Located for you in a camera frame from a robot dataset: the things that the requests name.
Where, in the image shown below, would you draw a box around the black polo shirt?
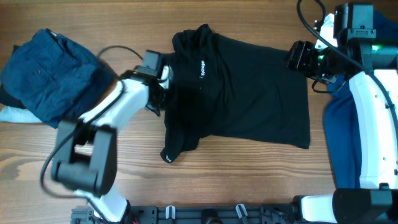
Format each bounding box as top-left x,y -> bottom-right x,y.
160,24 -> 310,163

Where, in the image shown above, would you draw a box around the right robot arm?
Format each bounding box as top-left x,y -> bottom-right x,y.
284,2 -> 397,223

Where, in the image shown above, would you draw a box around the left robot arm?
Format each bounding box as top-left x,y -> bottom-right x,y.
49,50 -> 172,223

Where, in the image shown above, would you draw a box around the blue polo shirt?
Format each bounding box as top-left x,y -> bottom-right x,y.
317,3 -> 397,189

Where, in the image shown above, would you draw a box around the folded navy blue shorts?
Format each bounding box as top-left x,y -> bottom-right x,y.
1,29 -> 116,128

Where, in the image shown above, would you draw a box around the folded white garment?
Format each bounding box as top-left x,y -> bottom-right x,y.
1,106 -> 41,123

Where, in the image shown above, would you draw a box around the folded black garment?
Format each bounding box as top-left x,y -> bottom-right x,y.
0,45 -> 27,110

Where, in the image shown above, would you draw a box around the right black cable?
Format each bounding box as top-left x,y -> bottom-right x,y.
296,0 -> 398,131

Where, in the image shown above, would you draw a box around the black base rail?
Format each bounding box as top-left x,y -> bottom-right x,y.
70,203 -> 312,224

